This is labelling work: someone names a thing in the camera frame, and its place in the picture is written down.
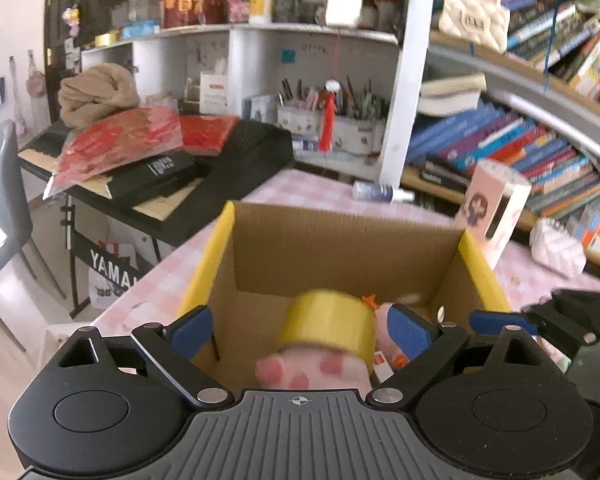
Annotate white quilted handbag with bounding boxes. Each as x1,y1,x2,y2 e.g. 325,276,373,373
437,0,511,55

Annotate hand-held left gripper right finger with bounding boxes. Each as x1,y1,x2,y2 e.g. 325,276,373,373
366,304,545,405

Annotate flat black box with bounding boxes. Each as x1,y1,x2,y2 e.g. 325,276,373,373
104,150,211,202

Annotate black electronic keyboard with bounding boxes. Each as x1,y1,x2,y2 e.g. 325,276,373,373
17,119,296,249

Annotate grey chair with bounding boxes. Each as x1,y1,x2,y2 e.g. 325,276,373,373
0,120,67,357

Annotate white post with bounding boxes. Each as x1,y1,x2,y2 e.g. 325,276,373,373
377,0,438,189

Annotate pink plush toy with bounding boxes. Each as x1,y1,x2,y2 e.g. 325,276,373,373
255,297,431,392

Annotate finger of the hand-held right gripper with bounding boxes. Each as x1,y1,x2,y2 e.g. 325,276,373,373
552,287,600,341
469,304,600,359

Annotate white box with red label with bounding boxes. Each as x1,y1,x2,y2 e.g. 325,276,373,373
198,71,229,115

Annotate white quilted pouch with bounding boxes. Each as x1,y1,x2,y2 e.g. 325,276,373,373
530,217,588,279

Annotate blue and white bottle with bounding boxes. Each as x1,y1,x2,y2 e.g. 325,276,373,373
352,180,416,205

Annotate pink checkered tablecloth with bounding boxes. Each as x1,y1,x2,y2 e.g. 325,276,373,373
92,169,600,366

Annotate black keyboard stand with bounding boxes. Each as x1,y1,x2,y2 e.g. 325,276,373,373
62,194,148,319

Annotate row of colourful books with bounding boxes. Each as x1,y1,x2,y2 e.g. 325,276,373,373
500,0,600,111

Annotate white shelf unit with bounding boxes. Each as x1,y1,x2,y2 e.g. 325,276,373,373
80,22,402,162

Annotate pink wall hanging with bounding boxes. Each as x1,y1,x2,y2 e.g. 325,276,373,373
26,50,47,100

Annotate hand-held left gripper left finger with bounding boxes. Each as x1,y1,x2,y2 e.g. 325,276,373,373
45,305,231,407

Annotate white shopping bag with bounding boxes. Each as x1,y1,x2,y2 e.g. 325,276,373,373
87,242,142,311

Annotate red paper pack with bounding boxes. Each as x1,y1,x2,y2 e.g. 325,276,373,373
179,115,241,156

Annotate thick white book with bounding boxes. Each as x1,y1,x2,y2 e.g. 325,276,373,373
417,72,488,117

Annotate wooden bookshelf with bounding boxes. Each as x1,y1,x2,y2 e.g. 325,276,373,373
400,30,600,281

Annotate pink printed box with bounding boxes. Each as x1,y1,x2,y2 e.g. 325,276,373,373
454,157,532,268

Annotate yellow cardboard box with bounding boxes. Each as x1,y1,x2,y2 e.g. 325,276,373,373
172,201,513,396

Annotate light blue box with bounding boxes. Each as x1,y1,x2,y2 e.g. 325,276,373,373
121,20,161,40

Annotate beige cloth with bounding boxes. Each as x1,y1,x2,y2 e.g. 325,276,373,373
57,64,141,130

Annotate white pen holder with pens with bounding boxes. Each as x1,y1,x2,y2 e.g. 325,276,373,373
277,77,387,153

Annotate row of blue and red books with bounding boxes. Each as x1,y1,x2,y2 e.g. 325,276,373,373
407,100,600,231

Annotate red decorations in plastic bag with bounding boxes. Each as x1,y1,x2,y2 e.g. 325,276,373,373
44,106,186,198

